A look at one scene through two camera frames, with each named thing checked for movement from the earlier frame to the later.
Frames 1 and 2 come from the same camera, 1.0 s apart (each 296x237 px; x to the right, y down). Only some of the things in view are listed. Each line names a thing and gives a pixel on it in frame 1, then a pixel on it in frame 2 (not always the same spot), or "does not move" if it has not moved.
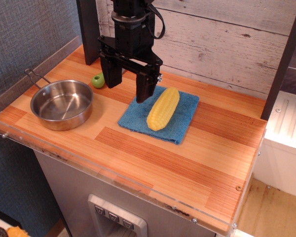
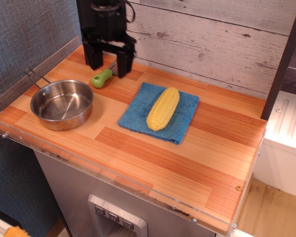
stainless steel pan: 60,104 does not move
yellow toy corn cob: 162,109 does not move
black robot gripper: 136,46 → 104,23
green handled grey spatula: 98,81 does not move
